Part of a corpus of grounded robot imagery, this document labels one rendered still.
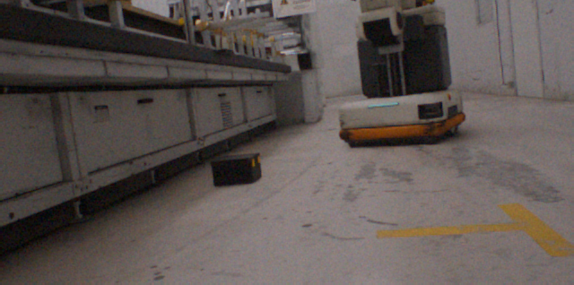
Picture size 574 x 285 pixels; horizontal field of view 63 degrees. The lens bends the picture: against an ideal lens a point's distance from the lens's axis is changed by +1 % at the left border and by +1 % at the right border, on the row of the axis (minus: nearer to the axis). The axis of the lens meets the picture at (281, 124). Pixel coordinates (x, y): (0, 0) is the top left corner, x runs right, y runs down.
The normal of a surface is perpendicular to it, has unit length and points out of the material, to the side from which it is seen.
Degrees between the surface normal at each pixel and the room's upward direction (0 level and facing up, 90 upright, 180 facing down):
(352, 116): 90
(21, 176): 91
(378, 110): 90
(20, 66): 90
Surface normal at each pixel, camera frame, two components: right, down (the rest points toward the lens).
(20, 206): 0.97, -0.11
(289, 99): -0.18, 0.09
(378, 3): -0.52, 0.26
